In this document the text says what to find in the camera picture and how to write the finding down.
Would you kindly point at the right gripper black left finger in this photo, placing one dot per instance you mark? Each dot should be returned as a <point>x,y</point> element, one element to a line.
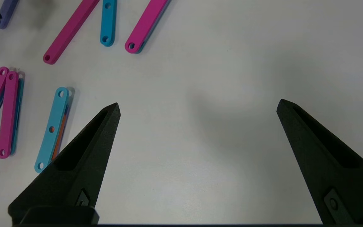
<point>74,176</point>

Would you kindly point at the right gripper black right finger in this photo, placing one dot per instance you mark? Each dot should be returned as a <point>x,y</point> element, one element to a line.
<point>342,183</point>

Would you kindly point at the short purple bar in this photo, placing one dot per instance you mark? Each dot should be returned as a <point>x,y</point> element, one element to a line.
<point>7,12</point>

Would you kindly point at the orange flat bar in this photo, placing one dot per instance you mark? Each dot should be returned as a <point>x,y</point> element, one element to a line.
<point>57,142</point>

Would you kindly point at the light blue flat bar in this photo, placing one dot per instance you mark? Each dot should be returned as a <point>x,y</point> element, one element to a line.
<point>55,112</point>

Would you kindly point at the medium blue flat bar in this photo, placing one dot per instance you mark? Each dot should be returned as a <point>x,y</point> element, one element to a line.
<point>107,22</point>

